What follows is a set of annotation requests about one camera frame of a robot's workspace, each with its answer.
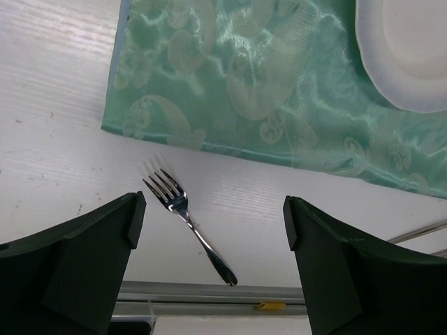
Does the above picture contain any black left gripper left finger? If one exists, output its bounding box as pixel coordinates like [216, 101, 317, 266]
[1, 192, 146, 334]

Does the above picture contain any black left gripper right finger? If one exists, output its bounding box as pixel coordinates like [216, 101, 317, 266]
[283, 196, 446, 334]

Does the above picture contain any silver spoon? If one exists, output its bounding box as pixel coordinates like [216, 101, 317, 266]
[388, 220, 447, 244]

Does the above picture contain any white round plate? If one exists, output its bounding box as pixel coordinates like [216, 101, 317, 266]
[355, 0, 446, 113]

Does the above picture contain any silver fork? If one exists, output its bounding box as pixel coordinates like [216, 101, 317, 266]
[142, 168, 238, 287]

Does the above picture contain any green patterned placemat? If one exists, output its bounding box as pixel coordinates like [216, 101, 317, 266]
[101, 1, 446, 198]

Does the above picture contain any aluminium table rail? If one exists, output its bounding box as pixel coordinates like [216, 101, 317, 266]
[112, 281, 307, 320]

